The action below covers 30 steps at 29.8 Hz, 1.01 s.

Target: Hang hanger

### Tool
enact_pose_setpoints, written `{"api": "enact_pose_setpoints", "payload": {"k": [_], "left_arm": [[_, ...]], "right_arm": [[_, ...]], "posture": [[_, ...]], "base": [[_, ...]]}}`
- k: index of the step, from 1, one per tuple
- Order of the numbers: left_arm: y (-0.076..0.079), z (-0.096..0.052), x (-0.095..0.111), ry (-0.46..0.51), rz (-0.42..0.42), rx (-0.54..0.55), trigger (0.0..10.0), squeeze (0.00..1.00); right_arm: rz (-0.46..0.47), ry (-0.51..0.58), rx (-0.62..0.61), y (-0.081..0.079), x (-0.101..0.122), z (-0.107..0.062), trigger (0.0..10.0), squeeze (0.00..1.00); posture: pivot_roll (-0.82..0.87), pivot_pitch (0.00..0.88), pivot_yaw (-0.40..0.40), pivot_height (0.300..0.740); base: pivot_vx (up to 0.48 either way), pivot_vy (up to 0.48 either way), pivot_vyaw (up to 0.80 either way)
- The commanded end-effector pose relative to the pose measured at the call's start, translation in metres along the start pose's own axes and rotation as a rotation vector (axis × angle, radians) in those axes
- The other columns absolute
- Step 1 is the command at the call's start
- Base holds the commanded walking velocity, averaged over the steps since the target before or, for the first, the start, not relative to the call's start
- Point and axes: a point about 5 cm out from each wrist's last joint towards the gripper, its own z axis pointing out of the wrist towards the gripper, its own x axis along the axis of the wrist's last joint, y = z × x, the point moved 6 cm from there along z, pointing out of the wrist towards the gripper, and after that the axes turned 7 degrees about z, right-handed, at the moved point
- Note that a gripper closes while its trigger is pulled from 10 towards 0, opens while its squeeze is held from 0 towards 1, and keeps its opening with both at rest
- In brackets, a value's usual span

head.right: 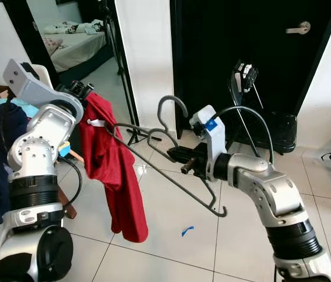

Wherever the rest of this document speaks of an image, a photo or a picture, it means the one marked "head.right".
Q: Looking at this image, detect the grey clothes hanger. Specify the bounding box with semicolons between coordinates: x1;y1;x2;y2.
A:
108;95;228;219

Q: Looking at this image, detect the red garment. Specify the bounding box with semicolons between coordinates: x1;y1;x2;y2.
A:
78;93;150;244

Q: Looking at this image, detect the white plastic chair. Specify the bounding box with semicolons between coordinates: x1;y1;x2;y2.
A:
29;63;55;90

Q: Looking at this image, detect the bed with white sheet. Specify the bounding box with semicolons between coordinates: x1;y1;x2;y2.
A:
42;21;114;72

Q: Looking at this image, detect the black folding chair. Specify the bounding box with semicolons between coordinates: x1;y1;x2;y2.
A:
230;59;299;155

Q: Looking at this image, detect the black and white device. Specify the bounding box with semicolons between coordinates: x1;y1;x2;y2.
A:
235;61;259;93

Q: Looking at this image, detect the black door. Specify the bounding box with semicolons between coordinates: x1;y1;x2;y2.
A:
170;0;331;150

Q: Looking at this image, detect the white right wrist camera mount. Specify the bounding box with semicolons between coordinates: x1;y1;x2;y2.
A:
190;105;226;182

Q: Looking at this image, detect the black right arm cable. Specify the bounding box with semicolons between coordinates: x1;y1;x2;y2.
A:
217;106;275;165

